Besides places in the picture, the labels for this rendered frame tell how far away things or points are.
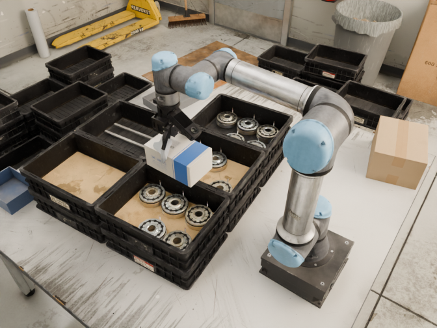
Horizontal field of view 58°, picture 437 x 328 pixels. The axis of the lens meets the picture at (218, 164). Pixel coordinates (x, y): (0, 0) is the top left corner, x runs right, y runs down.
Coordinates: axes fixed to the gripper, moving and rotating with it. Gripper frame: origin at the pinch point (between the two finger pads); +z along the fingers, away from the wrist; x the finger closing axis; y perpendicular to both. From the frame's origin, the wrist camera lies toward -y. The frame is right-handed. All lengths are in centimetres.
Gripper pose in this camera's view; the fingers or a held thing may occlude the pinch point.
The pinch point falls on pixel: (178, 152)
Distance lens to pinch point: 137.3
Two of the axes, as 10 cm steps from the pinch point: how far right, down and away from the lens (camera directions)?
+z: 0.1, 7.5, 6.6
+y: -8.1, -3.8, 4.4
